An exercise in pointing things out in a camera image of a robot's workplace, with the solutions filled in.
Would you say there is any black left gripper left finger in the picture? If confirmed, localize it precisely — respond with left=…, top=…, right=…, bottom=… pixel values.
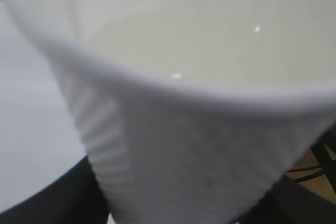
left=1, top=157, right=109, bottom=224

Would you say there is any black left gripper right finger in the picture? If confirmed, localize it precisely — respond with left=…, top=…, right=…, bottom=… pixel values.
left=237, top=175, right=335, bottom=224

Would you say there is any white paper cup green logo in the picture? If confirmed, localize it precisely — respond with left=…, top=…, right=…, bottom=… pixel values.
left=5, top=0, right=335, bottom=223

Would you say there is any black frame under table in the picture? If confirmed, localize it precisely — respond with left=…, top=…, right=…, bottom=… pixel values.
left=311, top=130, right=335, bottom=192

